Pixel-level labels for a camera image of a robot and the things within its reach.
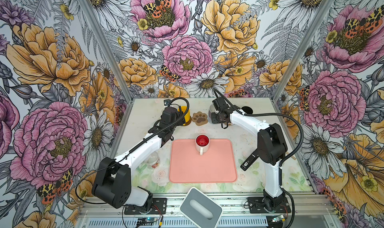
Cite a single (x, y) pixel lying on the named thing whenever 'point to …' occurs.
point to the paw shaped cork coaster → (200, 118)
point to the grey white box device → (201, 209)
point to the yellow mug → (187, 117)
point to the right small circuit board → (277, 218)
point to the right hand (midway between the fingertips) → (216, 121)
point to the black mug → (247, 109)
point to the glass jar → (153, 160)
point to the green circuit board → (147, 219)
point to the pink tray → (216, 165)
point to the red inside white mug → (202, 143)
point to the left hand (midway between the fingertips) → (176, 117)
